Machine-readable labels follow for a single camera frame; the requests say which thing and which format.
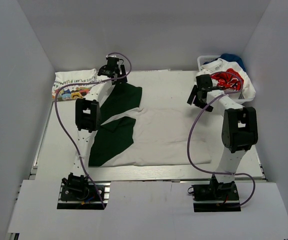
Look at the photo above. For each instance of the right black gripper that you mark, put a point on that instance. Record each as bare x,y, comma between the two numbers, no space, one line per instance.
192,95

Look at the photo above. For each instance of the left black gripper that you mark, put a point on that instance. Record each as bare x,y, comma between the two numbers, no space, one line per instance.
121,80

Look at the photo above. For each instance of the white red print t-shirt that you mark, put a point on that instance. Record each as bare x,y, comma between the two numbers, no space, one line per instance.
229,80

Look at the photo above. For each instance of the white green raglan t-shirt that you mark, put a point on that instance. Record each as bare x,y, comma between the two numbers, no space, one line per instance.
135,135

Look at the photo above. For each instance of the blue t-shirt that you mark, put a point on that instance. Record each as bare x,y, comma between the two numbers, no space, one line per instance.
233,58

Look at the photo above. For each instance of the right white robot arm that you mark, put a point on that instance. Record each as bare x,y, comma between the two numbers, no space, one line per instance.
239,127

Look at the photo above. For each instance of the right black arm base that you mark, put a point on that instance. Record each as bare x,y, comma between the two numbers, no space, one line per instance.
215,197

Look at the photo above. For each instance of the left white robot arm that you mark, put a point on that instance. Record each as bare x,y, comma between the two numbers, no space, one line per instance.
87,109

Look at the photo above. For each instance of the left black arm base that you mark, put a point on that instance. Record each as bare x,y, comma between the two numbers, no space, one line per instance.
78,193

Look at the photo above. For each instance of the white plastic basket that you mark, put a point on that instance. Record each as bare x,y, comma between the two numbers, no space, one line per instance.
244,100

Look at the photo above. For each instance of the folded white cartoon t-shirt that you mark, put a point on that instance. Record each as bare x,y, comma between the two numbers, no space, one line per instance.
70,85

